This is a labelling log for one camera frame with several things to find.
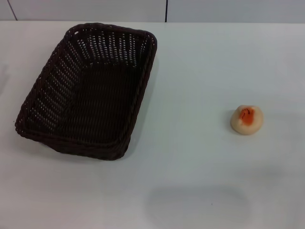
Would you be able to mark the cream bun with orange centre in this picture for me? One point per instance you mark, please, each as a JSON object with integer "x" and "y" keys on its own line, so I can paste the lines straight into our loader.
{"x": 238, "y": 125}

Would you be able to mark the black woven rectangular basket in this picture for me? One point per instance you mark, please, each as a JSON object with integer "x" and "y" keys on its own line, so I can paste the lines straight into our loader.
{"x": 100, "y": 105}

